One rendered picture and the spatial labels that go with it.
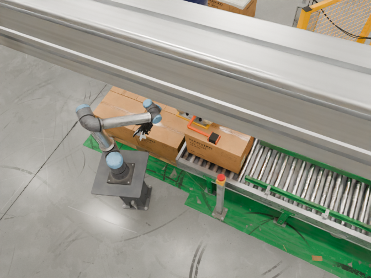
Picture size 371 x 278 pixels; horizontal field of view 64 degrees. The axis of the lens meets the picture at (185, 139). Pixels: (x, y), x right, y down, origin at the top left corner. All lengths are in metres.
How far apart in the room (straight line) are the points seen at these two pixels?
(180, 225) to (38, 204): 1.80
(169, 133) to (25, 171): 2.08
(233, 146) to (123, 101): 1.62
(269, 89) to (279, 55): 0.03
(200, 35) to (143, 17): 0.08
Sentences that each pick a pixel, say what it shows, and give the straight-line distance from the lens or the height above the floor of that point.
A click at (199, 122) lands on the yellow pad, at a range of 2.75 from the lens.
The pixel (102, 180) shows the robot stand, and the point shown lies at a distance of 3.10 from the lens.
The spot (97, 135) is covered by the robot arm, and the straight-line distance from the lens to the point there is 2.69.
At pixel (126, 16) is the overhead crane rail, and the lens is 0.39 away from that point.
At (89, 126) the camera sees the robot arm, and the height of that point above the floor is 1.59.
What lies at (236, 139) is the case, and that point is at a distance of 2.87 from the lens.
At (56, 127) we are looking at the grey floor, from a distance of 4.67.
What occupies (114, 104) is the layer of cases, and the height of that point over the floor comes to 0.54.
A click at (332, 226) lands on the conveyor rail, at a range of 3.11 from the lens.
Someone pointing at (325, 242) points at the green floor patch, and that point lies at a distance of 3.69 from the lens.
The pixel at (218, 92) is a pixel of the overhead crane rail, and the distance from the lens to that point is 0.36.
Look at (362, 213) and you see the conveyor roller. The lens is 3.31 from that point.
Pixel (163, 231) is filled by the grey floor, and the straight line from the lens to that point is 3.57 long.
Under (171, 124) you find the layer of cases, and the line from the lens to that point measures 3.48.
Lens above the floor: 3.43
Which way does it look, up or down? 59 degrees down
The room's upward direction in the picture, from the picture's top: 10 degrees counter-clockwise
